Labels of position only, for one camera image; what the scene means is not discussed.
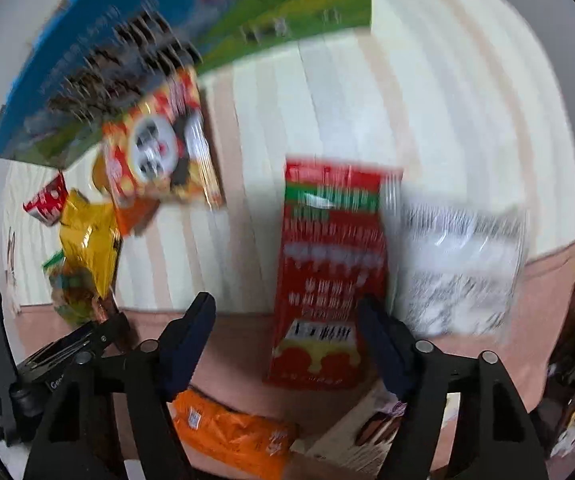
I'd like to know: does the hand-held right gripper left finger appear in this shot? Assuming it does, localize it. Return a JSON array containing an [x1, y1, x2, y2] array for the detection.
[[22, 291, 217, 480]]

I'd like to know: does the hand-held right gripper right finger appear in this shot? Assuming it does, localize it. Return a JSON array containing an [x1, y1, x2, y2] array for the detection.
[[357, 296, 551, 480]]

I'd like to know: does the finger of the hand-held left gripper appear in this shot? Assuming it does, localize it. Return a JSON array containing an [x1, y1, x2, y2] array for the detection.
[[86, 310, 132, 356]]

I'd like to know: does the red snack box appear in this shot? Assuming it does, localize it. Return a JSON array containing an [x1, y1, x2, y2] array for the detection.
[[264, 156, 404, 391]]

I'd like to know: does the red triangular snack packet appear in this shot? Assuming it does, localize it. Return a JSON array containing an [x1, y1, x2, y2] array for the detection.
[[22, 172, 68, 226]]

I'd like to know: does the yellow snack wrapper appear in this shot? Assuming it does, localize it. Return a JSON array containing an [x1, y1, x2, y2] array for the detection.
[[92, 152, 112, 196]]

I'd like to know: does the blue green milk carton box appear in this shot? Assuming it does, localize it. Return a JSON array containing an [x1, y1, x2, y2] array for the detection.
[[0, 0, 372, 168]]

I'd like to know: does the green yellow snack packet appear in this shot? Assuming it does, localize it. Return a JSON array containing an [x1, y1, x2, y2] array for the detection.
[[42, 250, 111, 326]]

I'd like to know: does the beige snack box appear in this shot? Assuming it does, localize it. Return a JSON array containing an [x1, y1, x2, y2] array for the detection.
[[287, 380, 461, 480]]

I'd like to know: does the long orange snack packet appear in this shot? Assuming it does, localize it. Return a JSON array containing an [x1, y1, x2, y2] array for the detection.
[[172, 389, 301, 480]]

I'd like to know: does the white printed snack packet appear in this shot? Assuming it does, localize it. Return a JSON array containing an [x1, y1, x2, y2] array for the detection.
[[395, 192, 529, 338]]

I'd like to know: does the red yellow panda snack packet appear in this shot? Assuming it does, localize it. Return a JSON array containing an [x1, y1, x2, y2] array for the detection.
[[102, 67, 226, 211]]

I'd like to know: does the striped pink blanket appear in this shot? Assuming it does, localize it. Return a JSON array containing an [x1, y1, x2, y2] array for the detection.
[[0, 0, 575, 480]]

